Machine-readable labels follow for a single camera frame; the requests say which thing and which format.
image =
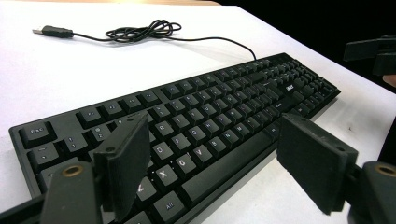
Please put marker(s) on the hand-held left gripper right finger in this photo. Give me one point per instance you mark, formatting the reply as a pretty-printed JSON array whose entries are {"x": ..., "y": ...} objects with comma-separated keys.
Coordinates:
[{"x": 314, "y": 158}]

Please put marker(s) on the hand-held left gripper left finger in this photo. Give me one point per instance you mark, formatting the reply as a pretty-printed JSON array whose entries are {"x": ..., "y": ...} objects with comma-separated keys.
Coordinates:
[{"x": 124, "y": 168}]

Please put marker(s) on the black computer keyboard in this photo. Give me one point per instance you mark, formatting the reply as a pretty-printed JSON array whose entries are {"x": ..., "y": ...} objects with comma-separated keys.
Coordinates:
[{"x": 199, "y": 124}]

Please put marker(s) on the light wooden table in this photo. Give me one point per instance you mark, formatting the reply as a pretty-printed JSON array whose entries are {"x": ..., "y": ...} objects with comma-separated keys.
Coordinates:
[{"x": 174, "y": 2}]

